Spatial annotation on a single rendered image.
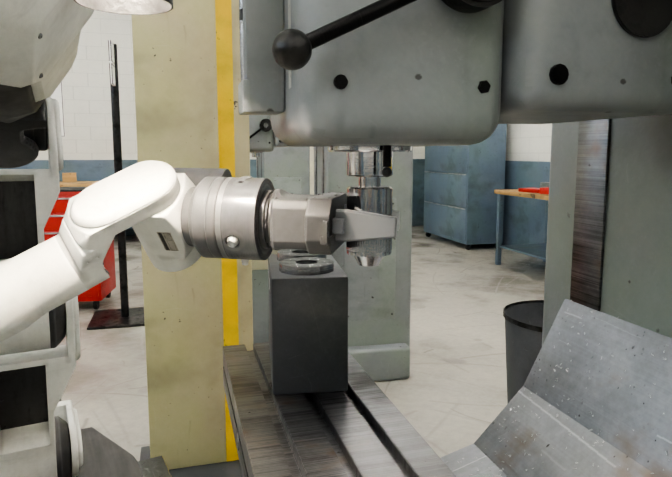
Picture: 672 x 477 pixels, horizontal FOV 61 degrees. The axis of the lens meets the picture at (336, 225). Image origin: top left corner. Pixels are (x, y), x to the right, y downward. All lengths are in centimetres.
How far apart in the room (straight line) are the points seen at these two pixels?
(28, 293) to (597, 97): 56
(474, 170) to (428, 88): 735
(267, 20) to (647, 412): 60
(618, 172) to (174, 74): 177
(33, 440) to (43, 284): 72
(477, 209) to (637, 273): 711
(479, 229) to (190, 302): 601
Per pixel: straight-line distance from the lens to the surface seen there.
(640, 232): 82
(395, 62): 50
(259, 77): 55
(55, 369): 120
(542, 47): 54
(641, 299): 83
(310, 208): 55
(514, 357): 254
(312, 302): 90
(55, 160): 112
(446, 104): 51
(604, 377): 84
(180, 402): 249
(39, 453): 132
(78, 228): 61
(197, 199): 60
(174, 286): 234
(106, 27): 979
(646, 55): 61
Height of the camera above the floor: 130
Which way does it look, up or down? 7 degrees down
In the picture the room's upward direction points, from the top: straight up
